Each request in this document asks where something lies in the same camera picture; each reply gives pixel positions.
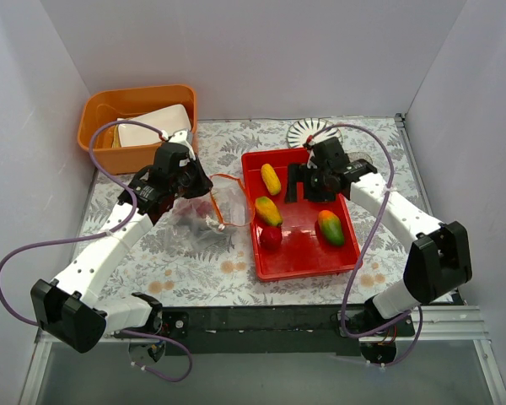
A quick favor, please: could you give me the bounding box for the speckled grey round dish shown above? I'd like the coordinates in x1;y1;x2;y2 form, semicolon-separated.
347;152;373;164

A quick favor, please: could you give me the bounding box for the red apple toy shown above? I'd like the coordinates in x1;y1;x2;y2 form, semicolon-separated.
259;226;283;251

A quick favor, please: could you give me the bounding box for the striped round plate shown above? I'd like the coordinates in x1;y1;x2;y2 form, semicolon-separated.
287;117;343;149

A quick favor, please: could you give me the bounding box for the clear zip top bag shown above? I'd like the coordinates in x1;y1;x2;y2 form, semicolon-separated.
163;173;255;253

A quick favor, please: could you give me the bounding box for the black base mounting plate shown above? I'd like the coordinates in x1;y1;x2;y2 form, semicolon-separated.
128;304;414;365

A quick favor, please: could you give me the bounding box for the yellow corn cob toy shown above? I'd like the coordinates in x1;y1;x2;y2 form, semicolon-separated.
261;164;282;196

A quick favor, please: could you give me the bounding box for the yellow item in tub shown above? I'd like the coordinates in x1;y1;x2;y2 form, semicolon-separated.
99;125;121;149

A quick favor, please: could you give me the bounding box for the grey fish toy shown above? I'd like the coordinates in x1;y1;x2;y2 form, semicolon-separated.
178;217;226;251

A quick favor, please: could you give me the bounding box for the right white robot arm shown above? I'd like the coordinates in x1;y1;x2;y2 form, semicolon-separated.
285;138;472;336

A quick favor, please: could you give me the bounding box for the green orange mango toy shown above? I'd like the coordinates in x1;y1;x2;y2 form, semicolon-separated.
317;210;345;246

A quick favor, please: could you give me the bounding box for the orange plastic tub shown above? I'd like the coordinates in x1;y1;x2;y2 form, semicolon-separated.
77;84;197;175

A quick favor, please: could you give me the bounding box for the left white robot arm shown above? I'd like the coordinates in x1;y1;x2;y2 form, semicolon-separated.
30;138;213;354

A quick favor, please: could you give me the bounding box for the red plastic tray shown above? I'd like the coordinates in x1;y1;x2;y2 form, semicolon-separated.
241;148;360;282

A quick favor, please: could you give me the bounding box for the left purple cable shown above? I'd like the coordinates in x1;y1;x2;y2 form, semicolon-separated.
0;120;193;383

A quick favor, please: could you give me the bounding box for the purple grape bunch toy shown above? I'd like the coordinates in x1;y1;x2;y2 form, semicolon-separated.
180;199;213;219

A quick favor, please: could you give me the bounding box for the white rectangular dish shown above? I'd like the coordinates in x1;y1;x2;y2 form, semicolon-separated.
114;104;191;148

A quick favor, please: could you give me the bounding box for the yellow orange mango toy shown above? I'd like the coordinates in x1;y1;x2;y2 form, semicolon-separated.
255;197;283;227

